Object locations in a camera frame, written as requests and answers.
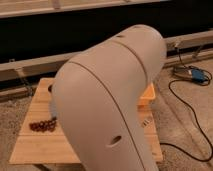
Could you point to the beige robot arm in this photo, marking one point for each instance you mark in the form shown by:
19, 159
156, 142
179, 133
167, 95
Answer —
96, 94

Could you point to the dark brown cup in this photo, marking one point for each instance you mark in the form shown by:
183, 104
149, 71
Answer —
50, 88

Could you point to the yellow plastic tray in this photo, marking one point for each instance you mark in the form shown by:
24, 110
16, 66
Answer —
147, 96

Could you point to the bunch of red grapes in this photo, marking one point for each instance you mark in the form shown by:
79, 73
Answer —
42, 126

